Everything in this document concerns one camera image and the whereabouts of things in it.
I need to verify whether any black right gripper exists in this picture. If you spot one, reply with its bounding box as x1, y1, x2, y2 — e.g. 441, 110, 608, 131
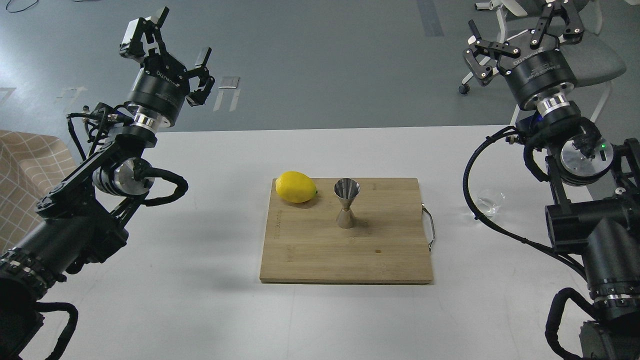
462, 0, 586, 112

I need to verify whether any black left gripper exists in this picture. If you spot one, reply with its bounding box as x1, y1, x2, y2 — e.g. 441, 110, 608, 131
119, 6, 215, 127

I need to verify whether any small clear glass cup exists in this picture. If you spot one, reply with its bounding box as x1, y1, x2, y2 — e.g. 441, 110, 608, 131
475, 188, 506, 219

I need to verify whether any steel double jigger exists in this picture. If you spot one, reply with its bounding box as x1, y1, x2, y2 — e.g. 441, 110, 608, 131
334, 178, 361, 229

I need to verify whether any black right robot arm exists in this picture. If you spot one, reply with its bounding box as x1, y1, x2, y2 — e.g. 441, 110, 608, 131
462, 0, 640, 360

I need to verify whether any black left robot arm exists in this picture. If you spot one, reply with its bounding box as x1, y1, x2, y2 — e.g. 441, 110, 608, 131
0, 7, 215, 360

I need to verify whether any grey office chair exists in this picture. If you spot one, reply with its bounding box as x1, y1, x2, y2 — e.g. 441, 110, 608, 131
474, 0, 627, 122

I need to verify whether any beige checkered cloth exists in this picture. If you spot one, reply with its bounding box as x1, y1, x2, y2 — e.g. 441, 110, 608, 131
0, 130, 77, 252

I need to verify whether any yellow lemon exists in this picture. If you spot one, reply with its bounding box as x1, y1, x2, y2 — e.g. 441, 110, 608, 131
275, 171, 318, 204

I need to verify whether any bamboo cutting board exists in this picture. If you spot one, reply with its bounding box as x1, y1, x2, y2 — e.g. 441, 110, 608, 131
259, 177, 434, 285

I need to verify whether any black cable on floor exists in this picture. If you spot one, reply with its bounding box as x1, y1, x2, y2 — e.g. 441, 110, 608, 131
5, 0, 40, 14

